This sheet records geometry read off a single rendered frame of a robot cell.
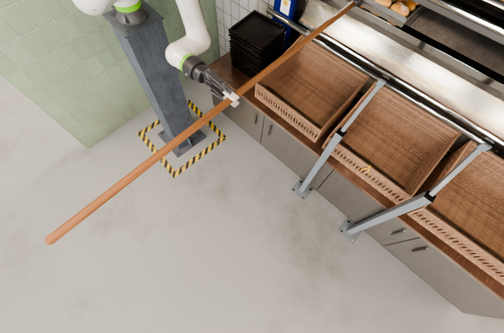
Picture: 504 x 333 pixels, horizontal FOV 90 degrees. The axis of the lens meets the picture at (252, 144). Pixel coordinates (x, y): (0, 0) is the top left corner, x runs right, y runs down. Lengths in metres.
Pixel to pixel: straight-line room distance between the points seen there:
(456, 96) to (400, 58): 0.35
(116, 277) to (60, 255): 0.45
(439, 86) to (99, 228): 2.44
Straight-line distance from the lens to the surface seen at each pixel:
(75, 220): 0.99
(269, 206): 2.11
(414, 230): 1.78
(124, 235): 2.24
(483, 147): 1.40
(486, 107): 1.77
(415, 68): 1.73
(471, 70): 1.66
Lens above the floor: 2.04
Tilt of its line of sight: 62 degrees down
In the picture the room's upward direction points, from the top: 5 degrees clockwise
